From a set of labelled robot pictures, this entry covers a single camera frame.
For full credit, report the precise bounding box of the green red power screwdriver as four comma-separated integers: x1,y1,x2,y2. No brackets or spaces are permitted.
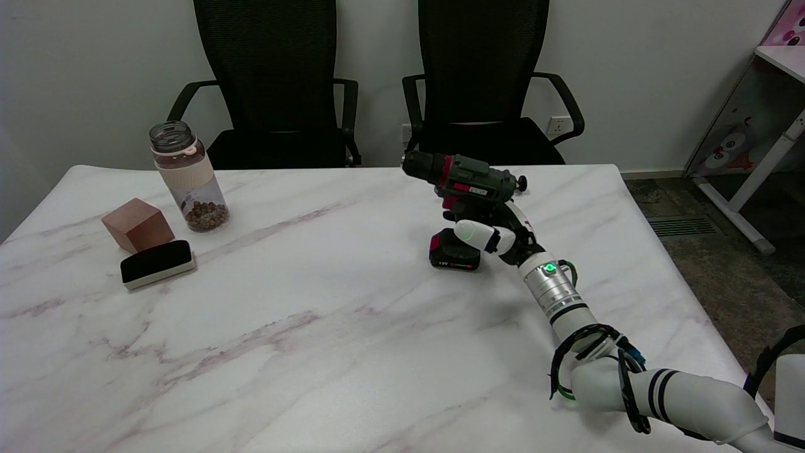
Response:
401,151,519,272

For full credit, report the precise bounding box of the floor vent grille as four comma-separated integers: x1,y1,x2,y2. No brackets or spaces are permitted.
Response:
647,216,721,238

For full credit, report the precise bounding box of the pink box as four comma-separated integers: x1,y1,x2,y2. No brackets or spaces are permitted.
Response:
763,0,805,48

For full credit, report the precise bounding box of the black mesh office chair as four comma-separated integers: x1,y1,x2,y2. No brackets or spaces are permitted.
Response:
401,0,586,167
167,0,362,171

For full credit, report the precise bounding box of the glass jar with nuts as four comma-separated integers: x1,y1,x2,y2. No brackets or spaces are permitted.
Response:
149,121,230,233

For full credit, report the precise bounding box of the black looped forearm cable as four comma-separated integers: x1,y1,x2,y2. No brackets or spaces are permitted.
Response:
549,323,652,435

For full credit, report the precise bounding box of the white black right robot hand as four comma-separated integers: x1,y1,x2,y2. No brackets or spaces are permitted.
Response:
443,200,545,267

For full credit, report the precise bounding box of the white desk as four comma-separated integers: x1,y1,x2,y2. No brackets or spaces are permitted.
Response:
692,45,805,255

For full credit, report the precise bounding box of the black white board eraser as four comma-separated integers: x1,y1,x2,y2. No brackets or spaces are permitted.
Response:
119,240,196,291

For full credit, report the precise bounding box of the brown wooden cube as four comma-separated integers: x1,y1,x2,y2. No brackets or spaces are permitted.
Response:
101,198,175,254

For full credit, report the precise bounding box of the black upper arm cable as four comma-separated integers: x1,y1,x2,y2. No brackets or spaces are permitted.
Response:
744,325,805,398

